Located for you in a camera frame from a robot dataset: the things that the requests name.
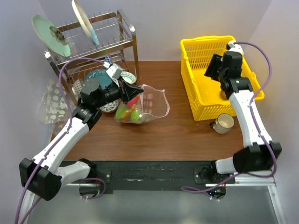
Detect dark teal plate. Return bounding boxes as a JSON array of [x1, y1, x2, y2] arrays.
[[84, 69, 113, 90]]

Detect beige blue plate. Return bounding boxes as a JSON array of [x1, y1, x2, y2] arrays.
[[71, 0, 99, 46]]

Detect yellow plastic basket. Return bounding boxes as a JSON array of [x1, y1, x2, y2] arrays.
[[179, 35, 265, 121]]

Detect yellow inside patterned bowl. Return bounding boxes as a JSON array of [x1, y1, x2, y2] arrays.
[[121, 71, 136, 84]]

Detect grey patterned bowl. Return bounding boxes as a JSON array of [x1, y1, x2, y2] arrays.
[[72, 79, 84, 98]]

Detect white enamel mug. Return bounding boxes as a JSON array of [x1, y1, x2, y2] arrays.
[[209, 113, 235, 134]]

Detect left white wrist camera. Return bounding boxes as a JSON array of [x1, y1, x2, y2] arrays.
[[106, 63, 123, 87]]

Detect red toy apple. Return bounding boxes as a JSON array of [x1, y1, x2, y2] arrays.
[[127, 95, 140, 107]]

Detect brown toy kiwi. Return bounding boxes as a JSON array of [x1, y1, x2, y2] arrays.
[[220, 91, 227, 100]]

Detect clear pink zip bag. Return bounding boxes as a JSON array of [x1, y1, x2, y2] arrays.
[[115, 84, 170, 124]]

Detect small patterned dish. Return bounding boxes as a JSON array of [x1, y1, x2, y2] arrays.
[[100, 100, 119, 113]]

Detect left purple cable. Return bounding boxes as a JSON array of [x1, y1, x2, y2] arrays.
[[14, 57, 110, 224]]

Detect blue zigzag bowl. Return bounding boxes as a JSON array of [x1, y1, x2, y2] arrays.
[[105, 55, 114, 65]]

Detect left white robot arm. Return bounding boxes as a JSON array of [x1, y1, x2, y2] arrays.
[[19, 77, 144, 201]]

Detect polka dot plastic bag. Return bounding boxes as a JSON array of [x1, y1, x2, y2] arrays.
[[38, 79, 70, 124]]

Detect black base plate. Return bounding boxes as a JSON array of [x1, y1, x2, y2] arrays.
[[93, 161, 231, 194]]

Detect green toy cabbage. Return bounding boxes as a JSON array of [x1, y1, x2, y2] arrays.
[[130, 110, 144, 124]]

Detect steel dish rack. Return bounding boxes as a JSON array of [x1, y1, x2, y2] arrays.
[[43, 9, 141, 112]]

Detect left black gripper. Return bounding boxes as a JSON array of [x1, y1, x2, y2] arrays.
[[95, 75, 143, 108]]

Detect light green floral plate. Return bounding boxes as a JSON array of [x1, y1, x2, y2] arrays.
[[32, 15, 71, 57]]

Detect aluminium frame rail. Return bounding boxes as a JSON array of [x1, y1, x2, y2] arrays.
[[17, 112, 287, 224]]

